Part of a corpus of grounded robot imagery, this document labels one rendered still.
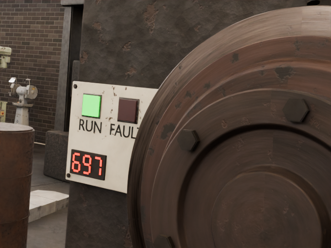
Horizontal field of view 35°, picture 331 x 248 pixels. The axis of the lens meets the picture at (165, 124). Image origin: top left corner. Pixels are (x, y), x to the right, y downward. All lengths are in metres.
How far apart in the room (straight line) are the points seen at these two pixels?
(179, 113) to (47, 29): 8.94
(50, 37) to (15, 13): 1.04
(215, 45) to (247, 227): 0.23
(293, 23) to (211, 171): 0.19
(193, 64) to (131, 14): 0.28
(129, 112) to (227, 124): 0.35
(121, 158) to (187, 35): 0.23
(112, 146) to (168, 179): 0.33
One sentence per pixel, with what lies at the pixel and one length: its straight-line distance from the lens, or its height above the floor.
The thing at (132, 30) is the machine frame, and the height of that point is 1.33.
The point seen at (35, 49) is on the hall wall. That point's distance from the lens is 9.72.
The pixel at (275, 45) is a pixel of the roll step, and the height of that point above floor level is 1.30.
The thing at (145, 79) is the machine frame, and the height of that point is 1.25.
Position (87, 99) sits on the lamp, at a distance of 0.93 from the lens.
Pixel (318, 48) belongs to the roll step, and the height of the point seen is 1.30.
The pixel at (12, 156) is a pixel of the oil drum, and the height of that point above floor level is 0.72.
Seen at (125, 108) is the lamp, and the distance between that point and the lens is 0.88.
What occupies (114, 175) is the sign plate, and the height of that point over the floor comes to 1.09.
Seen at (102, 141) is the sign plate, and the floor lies 1.14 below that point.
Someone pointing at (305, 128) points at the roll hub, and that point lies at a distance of 0.52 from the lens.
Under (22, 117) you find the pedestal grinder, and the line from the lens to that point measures 9.32.
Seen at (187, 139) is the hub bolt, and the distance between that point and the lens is 0.56.
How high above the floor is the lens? 1.25
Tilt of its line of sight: 4 degrees down
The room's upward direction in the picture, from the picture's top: 5 degrees clockwise
